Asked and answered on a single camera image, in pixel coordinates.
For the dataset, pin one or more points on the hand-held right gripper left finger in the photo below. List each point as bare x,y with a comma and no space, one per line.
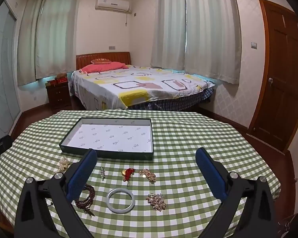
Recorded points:
80,176

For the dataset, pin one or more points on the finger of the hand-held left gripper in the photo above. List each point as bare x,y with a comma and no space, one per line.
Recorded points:
1,145

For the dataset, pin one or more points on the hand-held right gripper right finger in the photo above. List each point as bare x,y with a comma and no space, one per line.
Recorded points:
211,176

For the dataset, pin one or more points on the white jade bangle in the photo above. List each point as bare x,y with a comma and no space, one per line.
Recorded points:
108,200

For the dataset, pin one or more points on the red knot charm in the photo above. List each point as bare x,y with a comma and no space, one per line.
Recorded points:
129,173

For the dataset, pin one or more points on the dark green shallow box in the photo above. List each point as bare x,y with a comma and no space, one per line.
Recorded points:
114,136

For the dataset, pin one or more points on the pearl flower brooch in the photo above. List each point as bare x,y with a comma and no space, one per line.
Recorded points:
156,201

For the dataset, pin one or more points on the gold brooch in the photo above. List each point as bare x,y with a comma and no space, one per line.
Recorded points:
149,174

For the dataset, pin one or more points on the green checkered tablecloth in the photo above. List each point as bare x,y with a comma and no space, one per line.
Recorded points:
188,133

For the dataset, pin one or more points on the frosted glass wardrobe door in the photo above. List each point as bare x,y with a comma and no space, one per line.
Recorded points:
3,79

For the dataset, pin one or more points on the dark wooden nightstand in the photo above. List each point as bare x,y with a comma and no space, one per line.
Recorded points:
58,95

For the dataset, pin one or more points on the blue plaid bed sheet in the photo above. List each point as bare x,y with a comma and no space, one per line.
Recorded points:
183,101

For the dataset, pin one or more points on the red flat box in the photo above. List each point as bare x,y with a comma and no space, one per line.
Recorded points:
58,81

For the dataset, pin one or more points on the brown plush toy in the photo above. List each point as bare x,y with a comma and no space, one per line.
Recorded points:
61,75

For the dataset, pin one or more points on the patterned white bedsheet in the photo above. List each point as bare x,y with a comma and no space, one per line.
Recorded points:
139,86

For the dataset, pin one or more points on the narrow pale green curtain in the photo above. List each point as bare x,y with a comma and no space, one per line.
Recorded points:
27,42

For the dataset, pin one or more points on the pink blanket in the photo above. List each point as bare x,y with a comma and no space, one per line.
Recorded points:
104,67

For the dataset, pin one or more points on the metal door lock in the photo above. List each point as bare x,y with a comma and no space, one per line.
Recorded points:
270,80

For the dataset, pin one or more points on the red pillow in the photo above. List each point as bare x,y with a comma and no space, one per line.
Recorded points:
100,60

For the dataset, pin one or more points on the brown wooden door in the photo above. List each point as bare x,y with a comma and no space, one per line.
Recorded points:
278,79

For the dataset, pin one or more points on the wooden headboard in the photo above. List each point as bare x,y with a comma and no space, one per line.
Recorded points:
101,55

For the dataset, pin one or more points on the wide pale green curtain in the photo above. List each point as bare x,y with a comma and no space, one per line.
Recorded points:
57,34

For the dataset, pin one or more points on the wide white curtain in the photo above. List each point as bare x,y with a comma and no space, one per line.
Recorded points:
211,29

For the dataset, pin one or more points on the narrow white curtain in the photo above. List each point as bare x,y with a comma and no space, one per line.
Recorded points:
167,24

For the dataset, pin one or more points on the white air conditioner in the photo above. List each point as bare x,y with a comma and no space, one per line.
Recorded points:
113,4

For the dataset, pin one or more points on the wall light switch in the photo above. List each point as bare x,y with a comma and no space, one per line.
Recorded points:
253,45

